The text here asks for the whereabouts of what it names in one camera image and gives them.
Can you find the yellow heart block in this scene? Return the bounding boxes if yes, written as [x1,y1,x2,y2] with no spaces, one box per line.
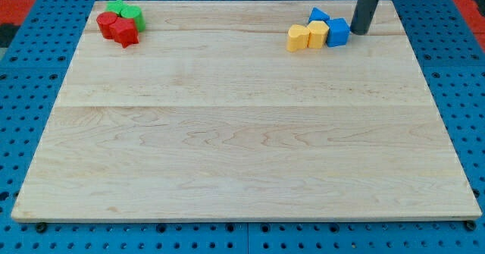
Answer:
[286,24,310,52]

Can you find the yellow hexagon block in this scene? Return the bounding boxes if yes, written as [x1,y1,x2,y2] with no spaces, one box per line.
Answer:
[307,20,330,49]

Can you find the wooden board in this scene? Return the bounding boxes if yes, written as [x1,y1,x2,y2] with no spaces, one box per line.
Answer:
[11,1,482,223]

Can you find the blue triangle block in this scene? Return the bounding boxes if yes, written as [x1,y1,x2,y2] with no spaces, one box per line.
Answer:
[308,7,330,24]

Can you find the blue cube block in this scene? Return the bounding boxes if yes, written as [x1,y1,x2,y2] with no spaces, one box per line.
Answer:
[327,18,350,47]

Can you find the red star block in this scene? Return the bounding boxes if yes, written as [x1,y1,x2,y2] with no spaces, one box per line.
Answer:
[109,17,139,48]

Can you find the green cylinder block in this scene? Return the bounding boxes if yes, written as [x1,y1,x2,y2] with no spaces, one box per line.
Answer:
[120,5,146,32]

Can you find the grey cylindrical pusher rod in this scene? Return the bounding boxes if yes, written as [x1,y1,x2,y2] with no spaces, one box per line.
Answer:
[350,0,379,36]

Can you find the green star block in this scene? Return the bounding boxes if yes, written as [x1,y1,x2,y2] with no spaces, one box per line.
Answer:
[105,0,126,16]

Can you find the red cylinder block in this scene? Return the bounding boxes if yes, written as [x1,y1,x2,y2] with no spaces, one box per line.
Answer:
[96,11,118,39]

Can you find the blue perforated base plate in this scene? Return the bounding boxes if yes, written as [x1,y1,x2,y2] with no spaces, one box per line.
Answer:
[1,0,484,253]

